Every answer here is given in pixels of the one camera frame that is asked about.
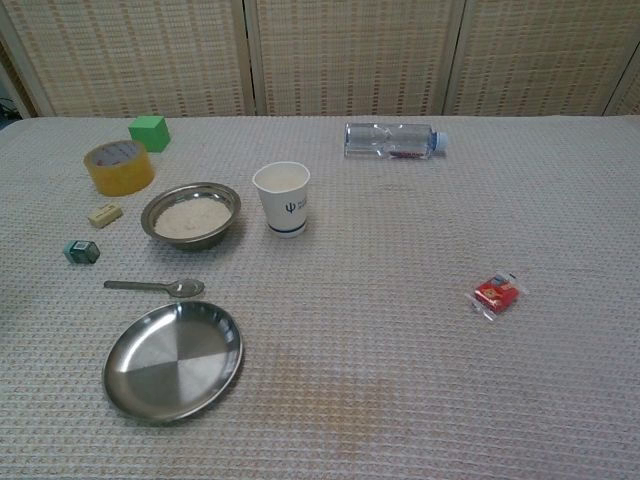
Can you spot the clear plastic water bottle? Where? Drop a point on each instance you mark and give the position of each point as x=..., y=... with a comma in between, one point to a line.
x=385, y=141

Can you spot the small teal box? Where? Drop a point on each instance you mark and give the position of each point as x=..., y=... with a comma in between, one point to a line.
x=81, y=252

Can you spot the yellow tape roll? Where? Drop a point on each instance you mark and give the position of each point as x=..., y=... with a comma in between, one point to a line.
x=120, y=181

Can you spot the beige eraser block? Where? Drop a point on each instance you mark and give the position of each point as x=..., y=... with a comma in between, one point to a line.
x=105, y=216

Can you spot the metal spoon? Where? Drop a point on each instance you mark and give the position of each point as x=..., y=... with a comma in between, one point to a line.
x=190, y=287

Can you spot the beige woven table cloth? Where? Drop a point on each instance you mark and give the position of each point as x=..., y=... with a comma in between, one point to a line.
x=400, y=350

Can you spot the white paper cup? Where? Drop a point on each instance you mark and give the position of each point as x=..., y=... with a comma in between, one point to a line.
x=285, y=210

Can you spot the steel plate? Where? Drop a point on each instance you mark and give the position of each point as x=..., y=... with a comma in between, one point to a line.
x=175, y=365

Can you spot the red snack packet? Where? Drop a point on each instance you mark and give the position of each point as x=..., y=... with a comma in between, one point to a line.
x=495, y=295

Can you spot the green cube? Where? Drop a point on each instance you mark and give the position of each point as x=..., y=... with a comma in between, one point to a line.
x=149, y=134

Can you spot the woven bamboo screen panel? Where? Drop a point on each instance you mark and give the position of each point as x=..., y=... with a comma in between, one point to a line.
x=540, y=55
x=135, y=55
x=350, y=55
x=630, y=97

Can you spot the steel bowl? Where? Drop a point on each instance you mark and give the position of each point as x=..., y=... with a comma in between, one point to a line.
x=200, y=241

